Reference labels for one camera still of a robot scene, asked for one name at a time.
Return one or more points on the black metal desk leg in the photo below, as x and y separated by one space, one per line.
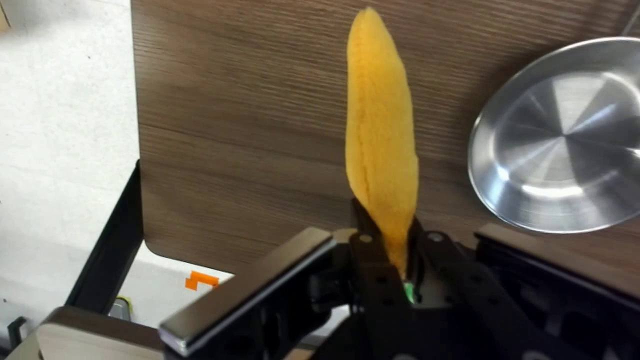
111 246

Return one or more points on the silver metal frying pan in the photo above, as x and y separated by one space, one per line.
560 140

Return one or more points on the raised wooden shelf board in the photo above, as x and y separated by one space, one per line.
80 341

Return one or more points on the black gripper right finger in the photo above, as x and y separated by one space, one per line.
506 307

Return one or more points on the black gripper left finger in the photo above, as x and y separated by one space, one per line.
281 293

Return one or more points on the orange plush carrot toy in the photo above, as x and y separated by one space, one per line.
381 132

